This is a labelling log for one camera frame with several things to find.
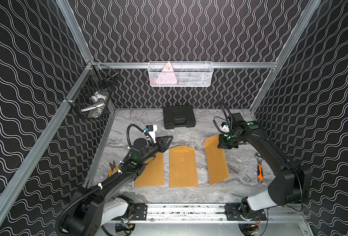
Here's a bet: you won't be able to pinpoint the brown file bag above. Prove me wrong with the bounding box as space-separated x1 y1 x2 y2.
204 135 230 185
169 146 199 188
134 152 165 188

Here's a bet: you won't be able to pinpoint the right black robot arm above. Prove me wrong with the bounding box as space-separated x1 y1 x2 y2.
216 101 312 219

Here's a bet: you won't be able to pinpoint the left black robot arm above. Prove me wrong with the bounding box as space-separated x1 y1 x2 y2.
55 124 173 236

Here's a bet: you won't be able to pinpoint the black plastic tool case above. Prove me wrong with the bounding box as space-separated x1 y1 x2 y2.
163 105 196 129

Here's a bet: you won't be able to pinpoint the pink triangular sheet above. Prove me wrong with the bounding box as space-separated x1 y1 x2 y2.
153 62 178 86

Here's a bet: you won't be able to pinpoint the silver object in black basket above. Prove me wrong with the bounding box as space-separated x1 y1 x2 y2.
80 91 109 118

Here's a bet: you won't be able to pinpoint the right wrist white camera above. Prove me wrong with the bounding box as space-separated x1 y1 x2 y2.
220 124 230 133

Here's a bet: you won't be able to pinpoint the yellow handled pliers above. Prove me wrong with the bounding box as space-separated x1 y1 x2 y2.
108 161 119 177

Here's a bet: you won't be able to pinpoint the orange handled adjustable wrench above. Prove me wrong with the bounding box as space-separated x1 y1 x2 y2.
255 152 264 183

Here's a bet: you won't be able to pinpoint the white wire mesh basket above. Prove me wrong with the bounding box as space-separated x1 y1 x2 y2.
147 61 214 87

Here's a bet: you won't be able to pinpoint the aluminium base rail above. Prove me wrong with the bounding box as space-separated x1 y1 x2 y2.
67 202 306 223

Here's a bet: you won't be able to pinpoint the black wire mesh basket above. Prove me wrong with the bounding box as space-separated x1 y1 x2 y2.
69 65 120 120

